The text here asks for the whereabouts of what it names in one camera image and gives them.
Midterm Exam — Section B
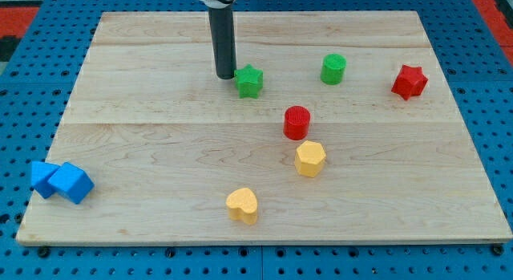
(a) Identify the red cylinder block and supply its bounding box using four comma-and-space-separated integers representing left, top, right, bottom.
283, 106, 311, 140

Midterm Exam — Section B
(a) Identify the yellow heart block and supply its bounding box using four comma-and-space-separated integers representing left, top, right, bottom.
225, 188, 258, 225

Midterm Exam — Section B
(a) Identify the light wooden board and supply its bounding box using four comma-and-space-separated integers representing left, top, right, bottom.
17, 11, 512, 246

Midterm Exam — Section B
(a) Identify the yellow hexagon block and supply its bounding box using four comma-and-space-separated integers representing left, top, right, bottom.
294, 140, 326, 177

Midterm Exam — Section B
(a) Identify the green cylinder block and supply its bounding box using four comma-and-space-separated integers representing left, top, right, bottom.
320, 54, 346, 85

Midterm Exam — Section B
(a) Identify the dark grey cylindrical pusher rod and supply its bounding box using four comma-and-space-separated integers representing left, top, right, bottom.
208, 5, 236, 79

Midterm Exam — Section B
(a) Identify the blue cube block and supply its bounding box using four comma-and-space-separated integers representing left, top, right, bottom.
48, 162, 95, 205

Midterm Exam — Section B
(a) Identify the red star block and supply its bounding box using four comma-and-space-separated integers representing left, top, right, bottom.
391, 65, 428, 101

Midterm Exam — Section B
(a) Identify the green star block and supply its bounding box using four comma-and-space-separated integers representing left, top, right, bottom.
234, 64, 264, 99

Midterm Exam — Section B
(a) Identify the blue triangle block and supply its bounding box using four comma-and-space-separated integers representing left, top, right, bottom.
30, 161, 59, 199

